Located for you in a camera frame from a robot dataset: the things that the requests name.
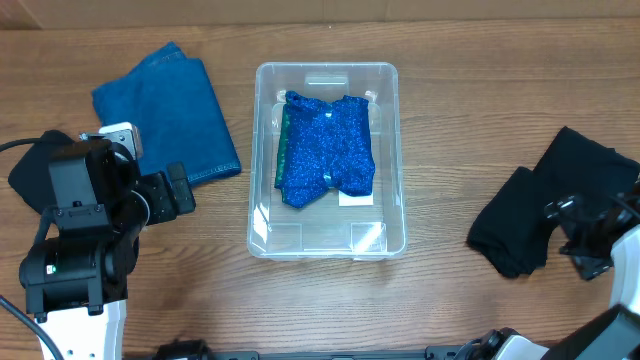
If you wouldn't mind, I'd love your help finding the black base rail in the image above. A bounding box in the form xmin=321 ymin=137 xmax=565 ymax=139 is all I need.
xmin=147 ymin=340 xmax=472 ymax=360

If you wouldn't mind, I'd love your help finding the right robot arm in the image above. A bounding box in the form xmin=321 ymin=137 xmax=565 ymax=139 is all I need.
xmin=456 ymin=188 xmax=639 ymax=360

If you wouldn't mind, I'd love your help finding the black cloth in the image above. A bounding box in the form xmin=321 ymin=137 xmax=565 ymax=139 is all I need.
xmin=1 ymin=130 xmax=74 ymax=214
xmin=533 ymin=127 xmax=639 ymax=212
xmin=467 ymin=167 xmax=557 ymax=279

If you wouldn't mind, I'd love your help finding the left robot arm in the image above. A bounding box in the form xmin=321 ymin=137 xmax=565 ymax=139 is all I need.
xmin=1 ymin=138 xmax=195 ymax=359

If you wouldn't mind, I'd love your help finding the blue green sequin garment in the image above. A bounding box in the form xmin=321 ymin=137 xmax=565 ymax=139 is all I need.
xmin=274 ymin=91 xmax=376 ymax=208

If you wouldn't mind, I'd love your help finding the clear plastic storage bin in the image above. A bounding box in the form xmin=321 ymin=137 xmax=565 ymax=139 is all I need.
xmin=247 ymin=62 xmax=408 ymax=260

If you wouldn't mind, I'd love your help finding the folded blue denim cloth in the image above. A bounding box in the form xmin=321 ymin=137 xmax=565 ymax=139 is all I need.
xmin=92 ymin=42 xmax=242 ymax=186

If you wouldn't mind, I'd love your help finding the white label in bin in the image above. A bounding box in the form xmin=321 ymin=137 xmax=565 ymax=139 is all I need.
xmin=338 ymin=191 xmax=374 ymax=207

